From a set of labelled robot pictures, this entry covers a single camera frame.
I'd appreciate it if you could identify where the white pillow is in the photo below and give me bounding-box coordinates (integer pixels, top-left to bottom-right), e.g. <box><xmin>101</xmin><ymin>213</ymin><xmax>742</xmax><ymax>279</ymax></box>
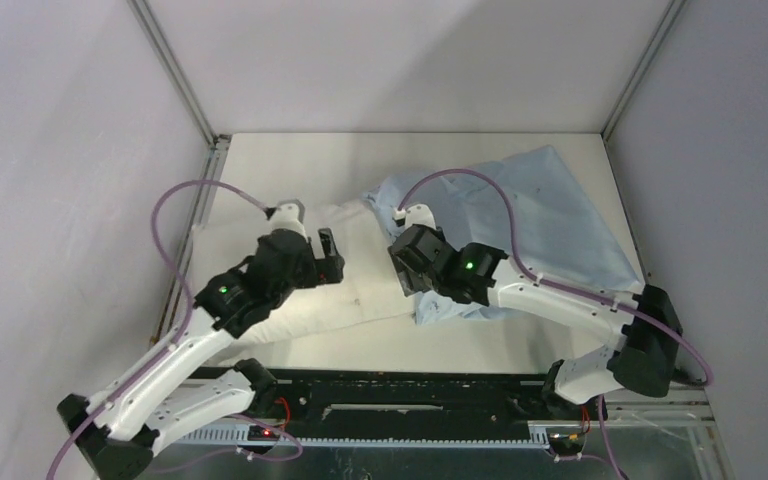
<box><xmin>188</xmin><ymin>200</ymin><xmax>415</xmax><ymax>358</ymax></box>

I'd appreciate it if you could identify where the light blue pillowcase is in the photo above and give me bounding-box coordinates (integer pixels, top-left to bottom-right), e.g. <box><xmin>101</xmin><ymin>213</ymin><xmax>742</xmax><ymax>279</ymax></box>
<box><xmin>363</xmin><ymin>146</ymin><xmax>643</xmax><ymax>292</ymax></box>

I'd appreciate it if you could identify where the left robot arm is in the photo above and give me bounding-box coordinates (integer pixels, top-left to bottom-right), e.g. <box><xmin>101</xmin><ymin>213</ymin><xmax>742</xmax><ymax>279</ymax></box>
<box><xmin>57</xmin><ymin>228</ymin><xmax>345</xmax><ymax>479</ymax></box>

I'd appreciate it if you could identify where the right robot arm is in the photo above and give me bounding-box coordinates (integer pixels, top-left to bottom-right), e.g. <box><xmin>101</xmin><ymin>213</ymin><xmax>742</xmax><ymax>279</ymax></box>
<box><xmin>388</xmin><ymin>225</ymin><xmax>680</xmax><ymax>418</ymax></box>

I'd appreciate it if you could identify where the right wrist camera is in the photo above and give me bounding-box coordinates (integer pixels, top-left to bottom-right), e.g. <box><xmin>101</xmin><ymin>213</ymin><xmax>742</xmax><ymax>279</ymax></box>
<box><xmin>392</xmin><ymin>204</ymin><xmax>437</xmax><ymax>229</ymax></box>

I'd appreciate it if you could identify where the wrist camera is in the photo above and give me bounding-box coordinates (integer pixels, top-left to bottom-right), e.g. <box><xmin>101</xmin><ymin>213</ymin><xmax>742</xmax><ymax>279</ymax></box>
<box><xmin>392</xmin><ymin>204</ymin><xmax>437</xmax><ymax>229</ymax></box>
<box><xmin>266</xmin><ymin>199</ymin><xmax>307</xmax><ymax>238</ymax></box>

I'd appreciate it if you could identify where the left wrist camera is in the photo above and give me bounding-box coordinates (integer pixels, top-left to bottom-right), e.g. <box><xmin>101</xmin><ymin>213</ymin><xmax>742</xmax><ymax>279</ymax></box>
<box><xmin>266</xmin><ymin>199</ymin><xmax>307</xmax><ymax>238</ymax></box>

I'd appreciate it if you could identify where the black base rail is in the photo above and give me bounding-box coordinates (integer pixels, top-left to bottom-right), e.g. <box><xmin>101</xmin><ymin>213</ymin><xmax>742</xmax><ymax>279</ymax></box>
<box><xmin>224</xmin><ymin>369</ymin><xmax>624</xmax><ymax>445</ymax></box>

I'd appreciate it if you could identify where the grey cable duct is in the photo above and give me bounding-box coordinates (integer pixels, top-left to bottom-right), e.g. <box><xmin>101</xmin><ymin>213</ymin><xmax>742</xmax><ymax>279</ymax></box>
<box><xmin>165</xmin><ymin>423</ymin><xmax>558</xmax><ymax>452</ymax></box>

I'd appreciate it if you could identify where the left aluminium frame post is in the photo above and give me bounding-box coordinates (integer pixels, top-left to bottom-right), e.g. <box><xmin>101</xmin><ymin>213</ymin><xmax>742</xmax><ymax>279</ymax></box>
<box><xmin>127</xmin><ymin>0</ymin><xmax>217</xmax><ymax>145</ymax></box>

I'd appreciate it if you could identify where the aluminium frame post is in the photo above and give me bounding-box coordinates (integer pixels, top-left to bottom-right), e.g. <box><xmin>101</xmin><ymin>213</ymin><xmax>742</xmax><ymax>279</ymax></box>
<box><xmin>127</xmin><ymin>0</ymin><xmax>217</xmax><ymax>145</ymax></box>
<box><xmin>600</xmin><ymin>0</ymin><xmax>688</xmax><ymax>144</ymax></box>

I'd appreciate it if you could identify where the right aluminium frame post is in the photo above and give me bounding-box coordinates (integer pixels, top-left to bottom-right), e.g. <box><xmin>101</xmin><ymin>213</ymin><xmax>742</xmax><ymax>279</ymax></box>
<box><xmin>600</xmin><ymin>0</ymin><xmax>688</xmax><ymax>144</ymax></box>

